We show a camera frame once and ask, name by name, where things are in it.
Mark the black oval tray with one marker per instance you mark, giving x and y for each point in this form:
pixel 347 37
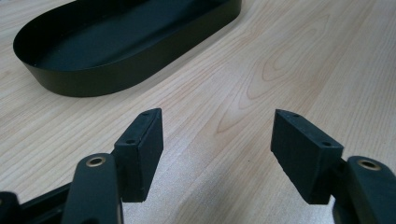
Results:
pixel 102 46

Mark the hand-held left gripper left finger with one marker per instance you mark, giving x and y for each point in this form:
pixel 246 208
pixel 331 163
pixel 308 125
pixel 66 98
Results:
pixel 138 155

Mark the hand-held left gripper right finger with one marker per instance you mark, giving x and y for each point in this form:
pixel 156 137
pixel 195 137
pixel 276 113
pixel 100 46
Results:
pixel 306 158

